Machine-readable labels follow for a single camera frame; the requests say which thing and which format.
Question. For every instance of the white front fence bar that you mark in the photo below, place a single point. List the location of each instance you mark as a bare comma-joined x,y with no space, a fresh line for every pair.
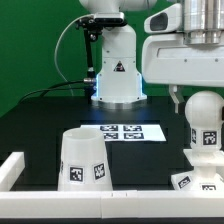
113,204

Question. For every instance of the white lamp bulb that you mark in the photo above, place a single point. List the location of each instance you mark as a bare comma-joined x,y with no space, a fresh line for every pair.
203,112

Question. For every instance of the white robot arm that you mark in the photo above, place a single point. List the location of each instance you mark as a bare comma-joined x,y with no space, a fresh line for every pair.
119,83

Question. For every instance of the white left fence bar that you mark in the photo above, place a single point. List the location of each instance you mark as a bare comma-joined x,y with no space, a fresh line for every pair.
10,170

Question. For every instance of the white lamp base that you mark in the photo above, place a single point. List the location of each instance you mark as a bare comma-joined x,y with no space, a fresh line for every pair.
204,175

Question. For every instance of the white marker sheet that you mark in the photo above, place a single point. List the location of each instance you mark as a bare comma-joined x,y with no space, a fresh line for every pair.
131,132

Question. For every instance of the white fence bar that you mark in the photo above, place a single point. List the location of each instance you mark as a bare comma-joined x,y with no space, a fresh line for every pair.
113,204
10,170

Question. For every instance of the white lamp shade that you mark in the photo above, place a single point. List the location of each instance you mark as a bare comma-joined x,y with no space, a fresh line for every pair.
84,163

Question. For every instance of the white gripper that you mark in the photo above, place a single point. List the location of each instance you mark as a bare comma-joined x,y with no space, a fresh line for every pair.
185,47

